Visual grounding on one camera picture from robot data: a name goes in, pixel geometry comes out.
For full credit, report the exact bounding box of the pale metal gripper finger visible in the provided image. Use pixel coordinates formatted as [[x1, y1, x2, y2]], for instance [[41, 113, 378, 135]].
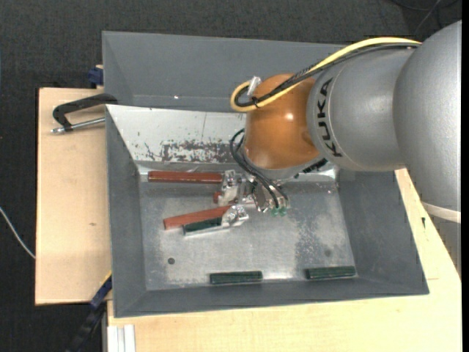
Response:
[[218, 169, 244, 203], [182, 204, 250, 238]]

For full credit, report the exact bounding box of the dark green flat block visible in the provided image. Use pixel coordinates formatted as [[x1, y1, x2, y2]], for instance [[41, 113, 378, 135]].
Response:
[[209, 270, 264, 285], [304, 265, 358, 281], [182, 218, 223, 233]]

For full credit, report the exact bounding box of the grey metal bin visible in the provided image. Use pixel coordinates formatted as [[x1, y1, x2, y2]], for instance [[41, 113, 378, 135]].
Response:
[[101, 30, 430, 319]]

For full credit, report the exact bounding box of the pale flat board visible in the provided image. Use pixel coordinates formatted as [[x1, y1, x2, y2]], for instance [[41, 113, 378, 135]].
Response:
[[34, 87, 113, 306]]

